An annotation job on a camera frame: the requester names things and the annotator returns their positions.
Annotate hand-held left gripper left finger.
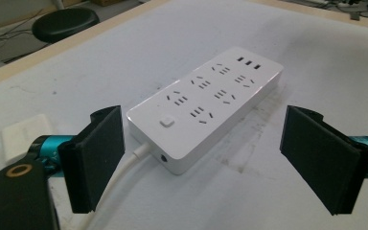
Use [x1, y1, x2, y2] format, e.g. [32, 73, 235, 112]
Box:
[28, 104, 126, 215]

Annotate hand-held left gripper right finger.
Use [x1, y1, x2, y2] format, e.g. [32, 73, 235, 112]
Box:
[279, 104, 368, 217]

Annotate white power strip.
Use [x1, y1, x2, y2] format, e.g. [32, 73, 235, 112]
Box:
[126, 46, 285, 176]

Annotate black round stool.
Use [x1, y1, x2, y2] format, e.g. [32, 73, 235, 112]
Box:
[31, 7, 101, 45]

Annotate white power strip cable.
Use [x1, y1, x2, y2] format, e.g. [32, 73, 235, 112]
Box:
[76, 141, 154, 230]

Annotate black floor cables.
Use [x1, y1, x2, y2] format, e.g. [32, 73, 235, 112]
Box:
[312, 0, 368, 21]

